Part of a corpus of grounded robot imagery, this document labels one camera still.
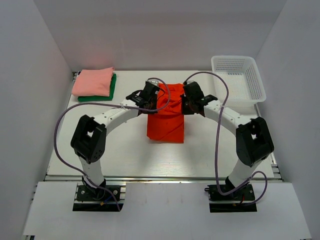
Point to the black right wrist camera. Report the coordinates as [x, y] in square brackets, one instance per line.
[193, 91]

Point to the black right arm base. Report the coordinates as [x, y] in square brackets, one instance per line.
[236, 202]

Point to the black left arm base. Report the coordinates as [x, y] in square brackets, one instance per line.
[90, 199]

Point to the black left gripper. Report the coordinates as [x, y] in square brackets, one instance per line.
[152, 100]

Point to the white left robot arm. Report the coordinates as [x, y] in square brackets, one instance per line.
[89, 138]

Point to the folded green t-shirt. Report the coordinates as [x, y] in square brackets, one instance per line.
[111, 91]

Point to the white plastic basket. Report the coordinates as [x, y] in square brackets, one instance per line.
[242, 79]

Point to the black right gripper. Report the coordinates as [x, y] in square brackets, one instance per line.
[187, 106]

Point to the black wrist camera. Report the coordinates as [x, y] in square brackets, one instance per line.
[193, 91]
[150, 91]

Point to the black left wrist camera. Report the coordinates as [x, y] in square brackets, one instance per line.
[150, 91]

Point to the orange t-shirt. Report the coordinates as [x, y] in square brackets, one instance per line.
[168, 124]

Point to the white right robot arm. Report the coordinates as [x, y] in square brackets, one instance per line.
[252, 136]

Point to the folded pink t-shirt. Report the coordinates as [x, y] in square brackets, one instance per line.
[93, 83]

